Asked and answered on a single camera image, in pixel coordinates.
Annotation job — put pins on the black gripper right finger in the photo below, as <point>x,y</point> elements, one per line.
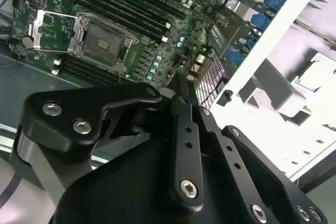
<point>231,161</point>

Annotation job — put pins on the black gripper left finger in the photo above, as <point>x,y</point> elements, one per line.
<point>65,119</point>

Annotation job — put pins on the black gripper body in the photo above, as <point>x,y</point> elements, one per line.
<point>126,195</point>

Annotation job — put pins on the metal socket cover frame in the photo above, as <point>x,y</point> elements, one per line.
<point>76,35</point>

